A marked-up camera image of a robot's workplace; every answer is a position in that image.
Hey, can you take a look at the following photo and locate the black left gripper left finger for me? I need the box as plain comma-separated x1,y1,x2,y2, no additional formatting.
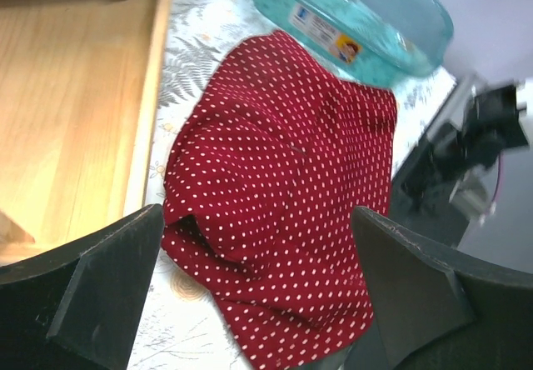
1,204,164,369

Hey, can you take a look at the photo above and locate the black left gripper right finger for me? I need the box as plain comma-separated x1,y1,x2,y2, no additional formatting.
351,207,532,369

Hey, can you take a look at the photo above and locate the red polka dot cloth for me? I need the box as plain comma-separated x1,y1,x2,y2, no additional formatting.
162,31,397,369

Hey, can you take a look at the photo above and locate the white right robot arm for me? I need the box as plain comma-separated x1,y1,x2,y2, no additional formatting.
389,83,532,247

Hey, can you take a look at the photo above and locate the wooden clothes rack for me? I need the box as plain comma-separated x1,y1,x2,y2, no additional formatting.
1,0,172,264

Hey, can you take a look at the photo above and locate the teal plastic tray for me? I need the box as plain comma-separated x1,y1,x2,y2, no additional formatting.
253,0,454,88

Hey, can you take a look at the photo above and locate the floral table mat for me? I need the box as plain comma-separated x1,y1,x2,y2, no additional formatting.
129,0,456,370

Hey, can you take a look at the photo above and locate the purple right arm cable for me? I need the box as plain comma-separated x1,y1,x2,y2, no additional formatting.
491,157,506,204

